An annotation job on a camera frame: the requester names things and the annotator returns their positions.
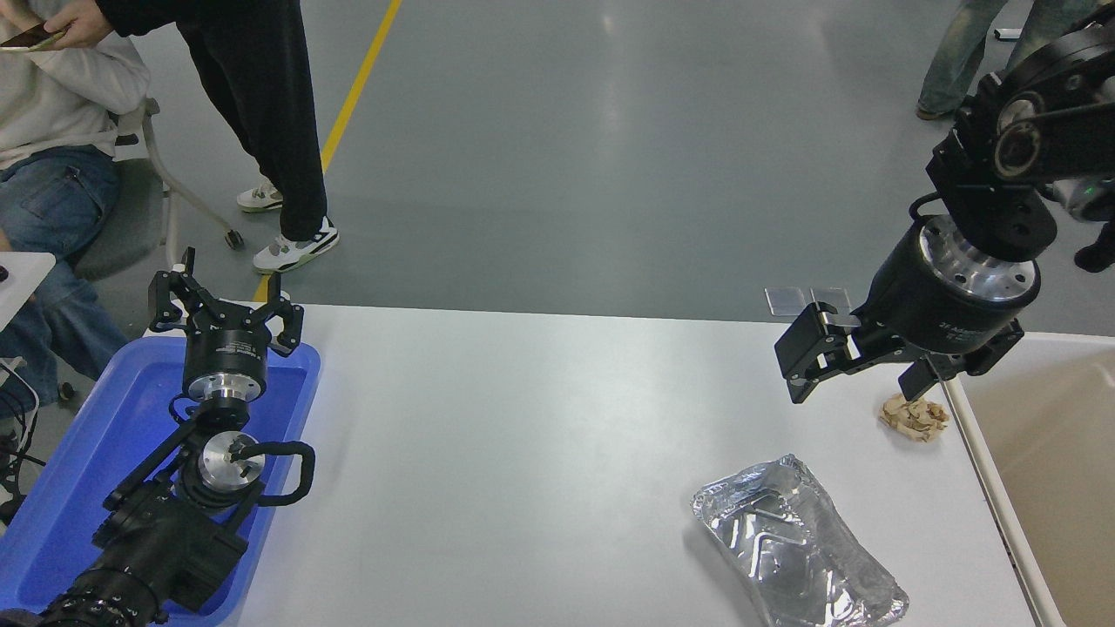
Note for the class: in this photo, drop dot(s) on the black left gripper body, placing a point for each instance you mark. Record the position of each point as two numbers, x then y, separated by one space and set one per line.
225 348

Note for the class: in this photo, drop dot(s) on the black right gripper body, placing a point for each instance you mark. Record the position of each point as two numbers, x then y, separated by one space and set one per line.
915 305

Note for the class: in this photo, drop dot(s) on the silver foil tray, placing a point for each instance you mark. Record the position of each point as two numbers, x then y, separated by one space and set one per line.
793 544

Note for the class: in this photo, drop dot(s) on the mobile phone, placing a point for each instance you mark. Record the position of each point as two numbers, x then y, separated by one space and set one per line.
30 37

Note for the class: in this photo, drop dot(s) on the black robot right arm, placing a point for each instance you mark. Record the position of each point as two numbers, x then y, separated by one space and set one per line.
1002 200

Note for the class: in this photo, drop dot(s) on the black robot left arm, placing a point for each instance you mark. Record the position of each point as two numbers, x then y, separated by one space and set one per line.
165 544

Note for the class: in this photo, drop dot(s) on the standing person's hand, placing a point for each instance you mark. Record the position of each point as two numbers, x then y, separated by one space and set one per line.
83 24

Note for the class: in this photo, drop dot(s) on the crumpled tan paper ball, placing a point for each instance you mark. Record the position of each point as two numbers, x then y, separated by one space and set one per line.
913 418

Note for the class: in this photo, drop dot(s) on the clear plastic sheet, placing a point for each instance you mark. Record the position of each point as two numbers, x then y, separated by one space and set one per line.
832 298
787 301

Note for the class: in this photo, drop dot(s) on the grey wheeled chair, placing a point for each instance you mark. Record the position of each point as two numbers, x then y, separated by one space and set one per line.
122 218

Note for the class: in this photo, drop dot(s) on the large pale bin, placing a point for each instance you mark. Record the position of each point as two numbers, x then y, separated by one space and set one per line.
1054 453

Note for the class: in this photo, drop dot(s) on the small white table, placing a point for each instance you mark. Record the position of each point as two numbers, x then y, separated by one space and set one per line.
19 279

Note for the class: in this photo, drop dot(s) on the blue plastic tray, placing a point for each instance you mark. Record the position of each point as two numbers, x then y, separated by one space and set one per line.
87 453

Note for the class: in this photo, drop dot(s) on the standing person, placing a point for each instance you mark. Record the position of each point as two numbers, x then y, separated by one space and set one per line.
261 104

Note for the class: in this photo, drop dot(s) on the seated person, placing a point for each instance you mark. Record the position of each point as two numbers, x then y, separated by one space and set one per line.
52 113

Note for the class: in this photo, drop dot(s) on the white stand base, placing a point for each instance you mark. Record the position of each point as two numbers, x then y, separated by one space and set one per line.
1007 34

